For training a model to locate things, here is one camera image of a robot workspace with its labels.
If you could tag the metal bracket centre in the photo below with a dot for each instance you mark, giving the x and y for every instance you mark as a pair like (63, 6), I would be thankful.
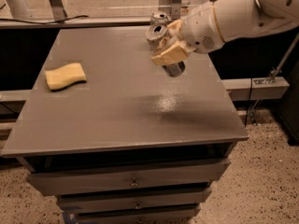
(175, 9)

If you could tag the grey drawer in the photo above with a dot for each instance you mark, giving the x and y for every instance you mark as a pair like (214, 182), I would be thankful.
(129, 177)
(134, 199)
(139, 216)

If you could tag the white pipe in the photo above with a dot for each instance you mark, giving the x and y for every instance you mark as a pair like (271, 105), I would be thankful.
(18, 9)

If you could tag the silver blue redbull can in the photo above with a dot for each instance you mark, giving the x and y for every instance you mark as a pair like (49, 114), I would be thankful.
(157, 36)

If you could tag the bottom grey drawer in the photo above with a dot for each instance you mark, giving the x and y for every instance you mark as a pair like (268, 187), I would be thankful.
(139, 216)

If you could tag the metal bracket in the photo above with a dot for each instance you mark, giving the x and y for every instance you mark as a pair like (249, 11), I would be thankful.
(175, 9)
(57, 7)

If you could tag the lower grey beam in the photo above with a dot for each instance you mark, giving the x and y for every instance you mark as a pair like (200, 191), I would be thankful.
(251, 89)

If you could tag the yellow sponge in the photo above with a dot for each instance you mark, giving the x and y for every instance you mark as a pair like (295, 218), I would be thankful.
(65, 76)

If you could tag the middle grey drawer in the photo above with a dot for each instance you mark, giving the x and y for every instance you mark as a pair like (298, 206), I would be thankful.
(134, 199)

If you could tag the grey metal rail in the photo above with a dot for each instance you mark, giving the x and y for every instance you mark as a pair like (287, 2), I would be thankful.
(80, 21)

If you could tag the silver green soda can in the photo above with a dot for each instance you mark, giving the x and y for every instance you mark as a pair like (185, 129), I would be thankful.
(158, 18)

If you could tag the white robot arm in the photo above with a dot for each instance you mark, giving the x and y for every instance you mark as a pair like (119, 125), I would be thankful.
(251, 18)

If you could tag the top grey drawer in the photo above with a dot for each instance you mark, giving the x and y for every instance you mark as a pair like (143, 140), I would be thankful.
(129, 177)

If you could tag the metal bracket left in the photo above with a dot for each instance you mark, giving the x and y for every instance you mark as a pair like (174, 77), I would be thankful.
(57, 7)

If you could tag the grey drawer cabinet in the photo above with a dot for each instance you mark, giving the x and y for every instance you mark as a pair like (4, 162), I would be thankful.
(128, 112)

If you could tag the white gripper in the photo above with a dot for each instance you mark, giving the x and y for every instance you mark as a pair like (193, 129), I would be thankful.
(199, 28)

